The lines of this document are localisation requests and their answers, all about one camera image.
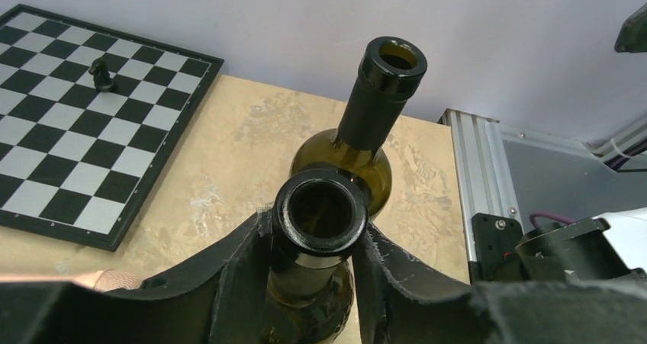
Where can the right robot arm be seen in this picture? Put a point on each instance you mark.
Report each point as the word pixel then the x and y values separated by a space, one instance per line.
pixel 609 246

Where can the dark green bottle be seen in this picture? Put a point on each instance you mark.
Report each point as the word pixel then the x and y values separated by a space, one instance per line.
pixel 317 219
pixel 389 74

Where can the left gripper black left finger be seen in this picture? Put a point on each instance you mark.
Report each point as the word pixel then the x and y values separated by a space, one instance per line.
pixel 216 296

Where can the aluminium table frame rail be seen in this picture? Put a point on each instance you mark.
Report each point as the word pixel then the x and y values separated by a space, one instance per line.
pixel 538 179

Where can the black chess piece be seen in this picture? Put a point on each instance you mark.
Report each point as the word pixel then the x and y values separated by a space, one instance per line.
pixel 101 76

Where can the black white chessboard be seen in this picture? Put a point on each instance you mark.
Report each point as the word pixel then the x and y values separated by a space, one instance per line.
pixel 78 164

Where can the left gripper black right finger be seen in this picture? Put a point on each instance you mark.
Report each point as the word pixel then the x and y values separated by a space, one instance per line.
pixel 401 299

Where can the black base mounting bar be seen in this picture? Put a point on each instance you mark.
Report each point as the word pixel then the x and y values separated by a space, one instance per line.
pixel 496 259

